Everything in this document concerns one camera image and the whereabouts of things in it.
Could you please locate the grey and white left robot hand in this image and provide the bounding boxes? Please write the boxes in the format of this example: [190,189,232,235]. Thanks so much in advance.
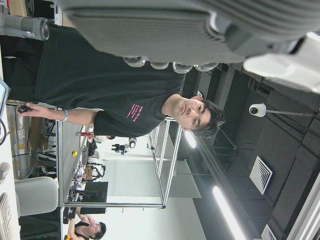
[56,0,320,94]

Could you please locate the brown cardboard box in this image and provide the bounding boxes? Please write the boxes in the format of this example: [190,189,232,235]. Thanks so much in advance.
[8,0,28,16]

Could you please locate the person in black t-shirt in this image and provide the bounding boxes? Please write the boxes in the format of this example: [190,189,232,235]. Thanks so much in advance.
[1,23,226,141]

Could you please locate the short ceiling light strip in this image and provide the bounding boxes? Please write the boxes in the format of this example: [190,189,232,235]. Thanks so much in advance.
[183,131,198,149]

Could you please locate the person in white shirt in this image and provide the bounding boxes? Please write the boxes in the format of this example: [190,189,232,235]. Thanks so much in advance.
[94,134,116,144]

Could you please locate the large white ceiling air vent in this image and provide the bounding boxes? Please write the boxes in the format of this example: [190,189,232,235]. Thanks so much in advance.
[249,155,273,196]

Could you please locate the black monitor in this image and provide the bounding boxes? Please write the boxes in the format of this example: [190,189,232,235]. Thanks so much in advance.
[79,181,109,215]

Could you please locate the long ceiling light strip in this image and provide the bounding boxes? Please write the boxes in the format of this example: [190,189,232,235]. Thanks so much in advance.
[212,186,247,240]

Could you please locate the white office chair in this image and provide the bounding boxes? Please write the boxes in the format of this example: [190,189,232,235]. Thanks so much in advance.
[14,176,60,217]

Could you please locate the person in black tank top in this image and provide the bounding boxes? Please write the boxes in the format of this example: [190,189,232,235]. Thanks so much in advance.
[67,214,108,240]

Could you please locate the small white ceiling air vent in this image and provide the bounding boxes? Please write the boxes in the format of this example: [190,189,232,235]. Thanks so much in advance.
[261,224,278,240]

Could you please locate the white keyboard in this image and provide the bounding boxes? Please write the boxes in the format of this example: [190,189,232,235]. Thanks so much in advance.
[0,192,17,240]

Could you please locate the white dome security camera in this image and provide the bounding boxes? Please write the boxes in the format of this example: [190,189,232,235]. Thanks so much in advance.
[248,102,317,118]

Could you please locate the computer monitor with blue frame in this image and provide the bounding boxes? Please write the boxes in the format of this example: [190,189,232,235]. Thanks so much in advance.
[0,76,11,118]

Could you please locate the aluminium profile frame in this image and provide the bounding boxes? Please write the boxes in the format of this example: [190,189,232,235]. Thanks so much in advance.
[56,107,185,210]

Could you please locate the thick black cable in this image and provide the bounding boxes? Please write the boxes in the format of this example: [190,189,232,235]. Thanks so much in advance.
[0,117,8,146]

